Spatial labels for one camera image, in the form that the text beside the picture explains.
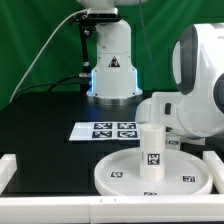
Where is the white round table top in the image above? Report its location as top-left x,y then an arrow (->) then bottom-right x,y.
94,148 -> 213,196

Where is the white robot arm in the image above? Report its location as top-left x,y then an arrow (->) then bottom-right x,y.
76,0 -> 224,139

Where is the white marker tag board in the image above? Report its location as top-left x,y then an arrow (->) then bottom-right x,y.
69,121 -> 139,141

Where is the white right fence block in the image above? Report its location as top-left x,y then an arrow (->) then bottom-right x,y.
203,151 -> 224,194

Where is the white fence block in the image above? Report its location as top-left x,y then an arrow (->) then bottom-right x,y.
0,154 -> 17,195
203,151 -> 224,194

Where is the white left fence block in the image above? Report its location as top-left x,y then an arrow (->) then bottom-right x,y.
0,154 -> 17,195

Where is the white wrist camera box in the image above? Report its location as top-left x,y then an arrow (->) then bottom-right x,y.
135,92 -> 182,130

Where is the black cable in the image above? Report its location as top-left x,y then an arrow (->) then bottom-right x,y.
13,74 -> 91,98

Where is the white camera cable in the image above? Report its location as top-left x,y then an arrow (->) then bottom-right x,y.
9,9 -> 88,103

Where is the white front fence rail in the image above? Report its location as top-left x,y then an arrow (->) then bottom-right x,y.
0,194 -> 224,224

